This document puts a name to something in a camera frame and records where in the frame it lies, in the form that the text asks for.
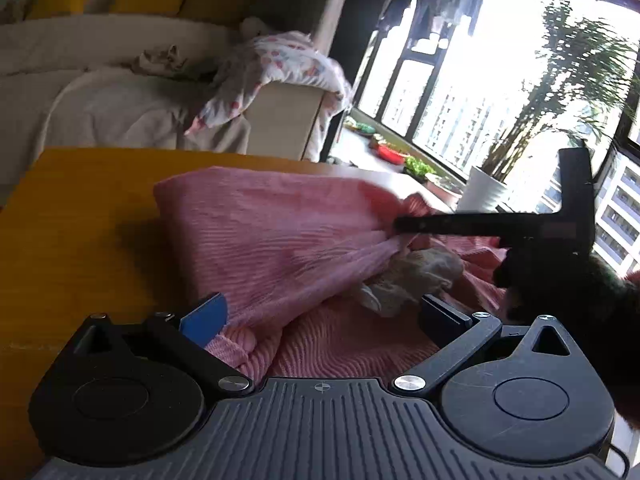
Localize potted palm plant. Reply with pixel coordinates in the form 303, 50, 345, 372
457, 0, 639, 212

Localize floral blanket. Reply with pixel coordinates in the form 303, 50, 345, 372
184, 32, 352, 162

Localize green leafy vegetables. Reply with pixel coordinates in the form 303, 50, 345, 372
402, 156, 436, 184

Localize beige sofa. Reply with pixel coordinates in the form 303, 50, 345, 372
1, 14, 322, 196

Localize pink knit sweater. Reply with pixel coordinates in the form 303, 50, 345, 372
154, 167, 504, 380

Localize crumpled beige cloth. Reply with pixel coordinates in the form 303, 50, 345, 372
131, 44, 186, 78

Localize red basin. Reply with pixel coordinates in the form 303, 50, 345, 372
376, 144, 409, 166

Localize yellow cushion far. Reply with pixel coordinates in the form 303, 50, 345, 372
177, 0, 256, 27

